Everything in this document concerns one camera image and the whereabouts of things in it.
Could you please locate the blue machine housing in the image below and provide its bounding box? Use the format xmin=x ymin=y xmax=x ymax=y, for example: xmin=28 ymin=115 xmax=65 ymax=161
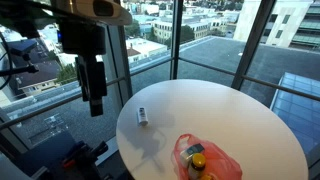
xmin=13 ymin=131 xmax=78 ymax=180

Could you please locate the white and blue bottle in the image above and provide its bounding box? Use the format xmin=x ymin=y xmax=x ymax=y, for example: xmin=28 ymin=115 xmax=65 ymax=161
xmin=136 ymin=106 xmax=149 ymax=127

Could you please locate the dark window mullion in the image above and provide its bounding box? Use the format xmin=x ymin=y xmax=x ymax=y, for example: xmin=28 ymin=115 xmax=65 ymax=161
xmin=230 ymin=0 xmax=278 ymax=91
xmin=169 ymin=0 xmax=185 ymax=81

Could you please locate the black clamp with orange part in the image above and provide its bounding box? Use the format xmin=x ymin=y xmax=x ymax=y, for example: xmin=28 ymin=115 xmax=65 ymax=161
xmin=49 ymin=140 xmax=109 ymax=180

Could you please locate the black camera on stand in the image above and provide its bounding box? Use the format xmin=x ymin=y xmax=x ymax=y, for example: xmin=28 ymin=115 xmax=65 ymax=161
xmin=0 ymin=39 xmax=40 ymax=78

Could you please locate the grey window pillar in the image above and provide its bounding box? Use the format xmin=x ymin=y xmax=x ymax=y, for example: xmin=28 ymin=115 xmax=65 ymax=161
xmin=106 ymin=24 xmax=133 ymax=105

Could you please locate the yellow cap bottle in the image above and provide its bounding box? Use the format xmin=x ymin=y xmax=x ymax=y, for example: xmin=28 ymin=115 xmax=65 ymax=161
xmin=187 ymin=153 xmax=207 ymax=180

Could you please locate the red plastic bag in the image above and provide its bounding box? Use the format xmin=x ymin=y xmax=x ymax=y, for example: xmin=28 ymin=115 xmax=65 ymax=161
xmin=172 ymin=133 xmax=243 ymax=180

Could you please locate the blue and white tube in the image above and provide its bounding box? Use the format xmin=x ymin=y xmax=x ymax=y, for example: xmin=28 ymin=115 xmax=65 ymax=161
xmin=179 ymin=143 xmax=205 ymax=169

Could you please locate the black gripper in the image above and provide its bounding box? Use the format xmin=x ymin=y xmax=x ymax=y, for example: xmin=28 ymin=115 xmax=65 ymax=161
xmin=59 ymin=22 xmax=108 ymax=118

